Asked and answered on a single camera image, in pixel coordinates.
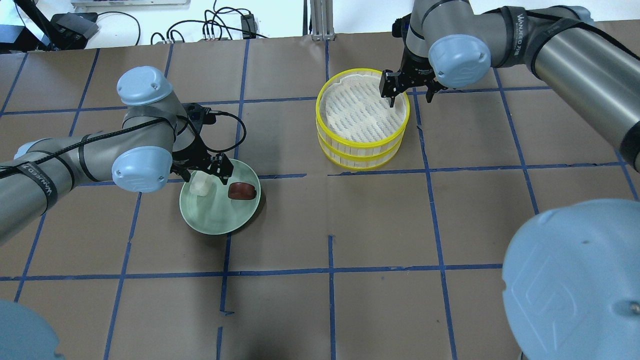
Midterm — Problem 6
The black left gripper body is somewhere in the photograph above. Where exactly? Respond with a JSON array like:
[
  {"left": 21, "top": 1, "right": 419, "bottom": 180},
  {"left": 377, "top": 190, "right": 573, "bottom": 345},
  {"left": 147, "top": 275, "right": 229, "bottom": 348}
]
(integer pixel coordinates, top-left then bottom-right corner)
[{"left": 173, "top": 136, "right": 223, "bottom": 176}]

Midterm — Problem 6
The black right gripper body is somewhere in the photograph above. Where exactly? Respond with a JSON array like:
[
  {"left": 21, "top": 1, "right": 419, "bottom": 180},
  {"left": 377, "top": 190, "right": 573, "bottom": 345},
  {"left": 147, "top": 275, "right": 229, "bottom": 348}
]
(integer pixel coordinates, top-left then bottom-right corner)
[{"left": 379, "top": 55, "right": 448, "bottom": 98}]

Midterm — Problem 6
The white steamed bun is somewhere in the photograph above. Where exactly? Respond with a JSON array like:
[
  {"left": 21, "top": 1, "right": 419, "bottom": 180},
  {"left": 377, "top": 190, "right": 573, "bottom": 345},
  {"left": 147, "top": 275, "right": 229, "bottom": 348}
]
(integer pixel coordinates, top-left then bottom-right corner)
[{"left": 189, "top": 170, "right": 214, "bottom": 197}]

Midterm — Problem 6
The yellow steamer layer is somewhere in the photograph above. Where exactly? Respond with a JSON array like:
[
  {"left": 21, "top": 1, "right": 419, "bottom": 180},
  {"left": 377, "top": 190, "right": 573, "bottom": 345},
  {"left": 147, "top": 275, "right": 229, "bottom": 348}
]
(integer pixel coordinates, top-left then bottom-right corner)
[
  {"left": 317, "top": 135, "right": 402, "bottom": 172},
  {"left": 315, "top": 68, "right": 410, "bottom": 150}
]

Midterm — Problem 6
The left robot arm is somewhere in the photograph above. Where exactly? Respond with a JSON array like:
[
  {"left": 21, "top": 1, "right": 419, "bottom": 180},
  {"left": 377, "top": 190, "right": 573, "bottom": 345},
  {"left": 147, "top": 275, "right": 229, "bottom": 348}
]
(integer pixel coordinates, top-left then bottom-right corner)
[{"left": 1, "top": 66, "right": 234, "bottom": 244}]

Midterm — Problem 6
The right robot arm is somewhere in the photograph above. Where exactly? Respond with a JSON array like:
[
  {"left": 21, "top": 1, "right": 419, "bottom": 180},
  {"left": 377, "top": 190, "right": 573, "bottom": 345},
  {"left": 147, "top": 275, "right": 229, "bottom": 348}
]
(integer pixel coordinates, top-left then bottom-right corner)
[{"left": 379, "top": 0, "right": 640, "bottom": 360}]

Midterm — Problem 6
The white steamer cloth liner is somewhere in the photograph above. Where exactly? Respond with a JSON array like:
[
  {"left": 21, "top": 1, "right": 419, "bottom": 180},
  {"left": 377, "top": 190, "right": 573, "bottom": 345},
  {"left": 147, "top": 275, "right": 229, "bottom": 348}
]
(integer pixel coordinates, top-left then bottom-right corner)
[{"left": 318, "top": 72, "right": 408, "bottom": 143}]

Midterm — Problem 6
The brown steamed bun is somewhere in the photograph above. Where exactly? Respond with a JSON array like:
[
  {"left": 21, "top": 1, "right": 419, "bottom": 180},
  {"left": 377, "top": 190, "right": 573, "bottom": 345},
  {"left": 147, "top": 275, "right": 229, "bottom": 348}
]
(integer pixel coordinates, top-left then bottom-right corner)
[{"left": 227, "top": 182, "right": 258, "bottom": 201}]

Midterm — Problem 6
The light green plate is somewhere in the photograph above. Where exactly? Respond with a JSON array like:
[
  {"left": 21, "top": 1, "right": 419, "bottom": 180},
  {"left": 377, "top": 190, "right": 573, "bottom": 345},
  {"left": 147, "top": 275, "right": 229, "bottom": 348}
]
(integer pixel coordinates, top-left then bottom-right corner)
[{"left": 179, "top": 159, "right": 262, "bottom": 235}]

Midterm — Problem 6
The black power adapter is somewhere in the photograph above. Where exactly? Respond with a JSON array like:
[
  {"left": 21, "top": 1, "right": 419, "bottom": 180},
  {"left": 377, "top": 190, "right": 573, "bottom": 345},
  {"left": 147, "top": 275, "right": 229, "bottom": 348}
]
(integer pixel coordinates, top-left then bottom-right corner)
[{"left": 240, "top": 14, "right": 258, "bottom": 38}]

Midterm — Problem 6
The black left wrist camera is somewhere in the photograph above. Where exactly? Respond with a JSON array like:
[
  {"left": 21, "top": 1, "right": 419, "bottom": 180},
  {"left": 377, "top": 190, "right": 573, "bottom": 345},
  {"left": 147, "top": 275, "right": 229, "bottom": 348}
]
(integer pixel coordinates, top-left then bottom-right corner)
[{"left": 183, "top": 103, "right": 217, "bottom": 128}]

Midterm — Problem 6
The aluminium frame post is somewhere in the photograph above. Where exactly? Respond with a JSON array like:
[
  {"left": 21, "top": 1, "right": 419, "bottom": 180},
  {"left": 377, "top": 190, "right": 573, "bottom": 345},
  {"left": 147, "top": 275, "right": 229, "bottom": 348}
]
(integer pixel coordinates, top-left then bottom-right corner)
[{"left": 308, "top": 0, "right": 336, "bottom": 41}]

